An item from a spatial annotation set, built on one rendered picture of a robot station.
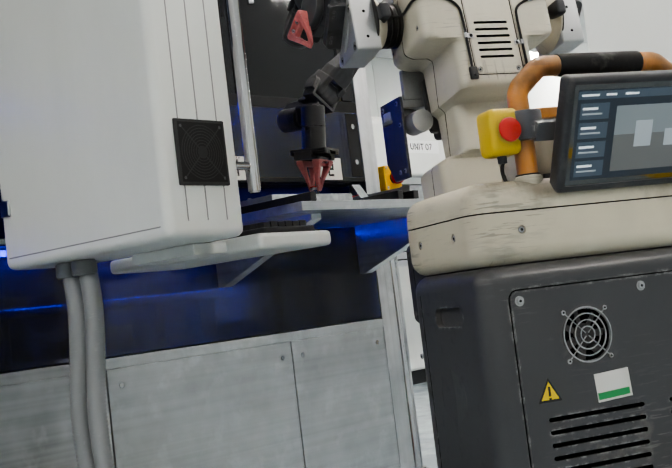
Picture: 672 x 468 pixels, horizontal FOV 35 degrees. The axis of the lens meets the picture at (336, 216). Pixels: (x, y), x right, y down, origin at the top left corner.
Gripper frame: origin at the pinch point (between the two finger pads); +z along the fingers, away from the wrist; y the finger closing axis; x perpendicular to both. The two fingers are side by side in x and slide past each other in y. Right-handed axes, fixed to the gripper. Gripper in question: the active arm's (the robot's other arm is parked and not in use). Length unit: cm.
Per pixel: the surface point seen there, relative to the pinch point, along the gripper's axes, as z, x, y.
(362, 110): -25, -46, 11
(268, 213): 6.9, 26.8, -3.8
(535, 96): -159, -916, 250
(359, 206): 5.8, 12.3, -18.3
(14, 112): -13, 70, 25
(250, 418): 55, 5, 17
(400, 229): 9.9, -33.2, -6.0
